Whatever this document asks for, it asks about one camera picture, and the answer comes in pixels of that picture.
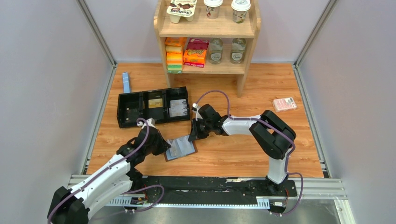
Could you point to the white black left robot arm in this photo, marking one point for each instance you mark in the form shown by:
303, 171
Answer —
78, 204

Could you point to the paper coffee cup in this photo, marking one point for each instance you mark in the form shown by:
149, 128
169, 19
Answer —
240, 10
213, 8

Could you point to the yogurt cup multipack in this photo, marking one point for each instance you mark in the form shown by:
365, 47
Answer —
178, 9

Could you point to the right glass water bottle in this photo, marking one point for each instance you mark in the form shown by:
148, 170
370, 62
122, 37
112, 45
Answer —
238, 48

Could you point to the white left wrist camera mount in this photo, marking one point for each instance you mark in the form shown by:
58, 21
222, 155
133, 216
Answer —
149, 122

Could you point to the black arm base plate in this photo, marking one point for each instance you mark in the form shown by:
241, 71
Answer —
211, 190

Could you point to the blue plastic strip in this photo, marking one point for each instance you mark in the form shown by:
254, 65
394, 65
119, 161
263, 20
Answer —
126, 83

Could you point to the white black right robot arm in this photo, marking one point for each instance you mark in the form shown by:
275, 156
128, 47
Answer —
273, 135

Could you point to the left glass water bottle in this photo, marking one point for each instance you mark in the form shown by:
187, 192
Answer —
215, 50

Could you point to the red snack box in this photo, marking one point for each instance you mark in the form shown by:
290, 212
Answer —
197, 44

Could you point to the silver vip card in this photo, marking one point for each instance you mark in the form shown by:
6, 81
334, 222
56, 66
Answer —
179, 104
175, 148
178, 111

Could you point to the black three-compartment tray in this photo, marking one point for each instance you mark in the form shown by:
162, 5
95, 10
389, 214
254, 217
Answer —
132, 106

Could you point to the glass water bottle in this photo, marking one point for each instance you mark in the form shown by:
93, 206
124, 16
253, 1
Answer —
238, 48
215, 50

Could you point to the silver VIP card top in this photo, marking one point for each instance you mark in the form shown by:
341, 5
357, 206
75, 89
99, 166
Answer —
179, 104

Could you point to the gold credit card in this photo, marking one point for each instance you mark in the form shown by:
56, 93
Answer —
155, 103

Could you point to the orange snack box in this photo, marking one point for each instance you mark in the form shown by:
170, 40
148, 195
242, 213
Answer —
197, 56

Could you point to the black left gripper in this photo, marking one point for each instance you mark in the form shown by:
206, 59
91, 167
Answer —
164, 145

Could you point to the stack of colourful sponges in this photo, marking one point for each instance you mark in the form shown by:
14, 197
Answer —
174, 47

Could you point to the aluminium frame rail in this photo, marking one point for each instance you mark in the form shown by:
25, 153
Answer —
308, 189

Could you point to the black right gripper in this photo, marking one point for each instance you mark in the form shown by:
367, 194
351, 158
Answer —
195, 133

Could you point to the right paper coffee cup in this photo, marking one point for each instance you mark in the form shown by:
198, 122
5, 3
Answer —
240, 10

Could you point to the pink wrapped card pack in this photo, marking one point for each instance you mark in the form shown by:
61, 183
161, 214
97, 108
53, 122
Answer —
284, 104

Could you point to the brown leather card holder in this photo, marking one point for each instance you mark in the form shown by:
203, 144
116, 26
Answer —
188, 148

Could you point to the left paper coffee cup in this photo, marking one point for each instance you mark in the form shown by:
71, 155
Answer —
213, 8

